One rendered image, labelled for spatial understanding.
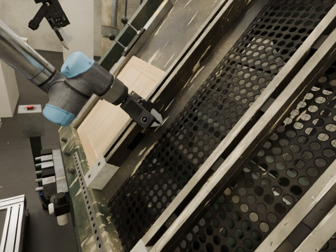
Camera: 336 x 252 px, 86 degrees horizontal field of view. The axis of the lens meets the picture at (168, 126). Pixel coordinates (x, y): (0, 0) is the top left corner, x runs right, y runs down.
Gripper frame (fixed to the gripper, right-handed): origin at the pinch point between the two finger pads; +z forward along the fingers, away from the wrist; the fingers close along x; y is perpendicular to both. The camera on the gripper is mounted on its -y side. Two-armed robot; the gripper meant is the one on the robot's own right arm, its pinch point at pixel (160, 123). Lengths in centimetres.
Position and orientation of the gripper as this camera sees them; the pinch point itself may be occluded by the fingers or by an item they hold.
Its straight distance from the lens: 67.6
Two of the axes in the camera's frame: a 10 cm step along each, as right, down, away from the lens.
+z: 5.9, 4.1, 7.0
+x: -6.2, 7.8, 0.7
